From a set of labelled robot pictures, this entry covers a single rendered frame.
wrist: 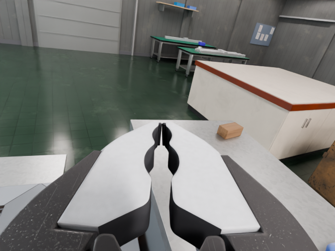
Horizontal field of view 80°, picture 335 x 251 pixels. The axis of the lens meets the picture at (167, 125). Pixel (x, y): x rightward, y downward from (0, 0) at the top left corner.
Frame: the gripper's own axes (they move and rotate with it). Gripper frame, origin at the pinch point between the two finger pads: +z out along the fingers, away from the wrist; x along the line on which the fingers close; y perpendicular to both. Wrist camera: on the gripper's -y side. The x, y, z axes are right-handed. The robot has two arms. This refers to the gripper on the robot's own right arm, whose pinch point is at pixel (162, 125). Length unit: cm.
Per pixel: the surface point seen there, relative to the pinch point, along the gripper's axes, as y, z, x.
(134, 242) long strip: 59, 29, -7
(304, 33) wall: 14, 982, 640
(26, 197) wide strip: 54, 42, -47
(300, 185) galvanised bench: 46, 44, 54
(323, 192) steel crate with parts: 149, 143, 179
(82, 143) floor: 133, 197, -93
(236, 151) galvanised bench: 44, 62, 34
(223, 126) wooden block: 38, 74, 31
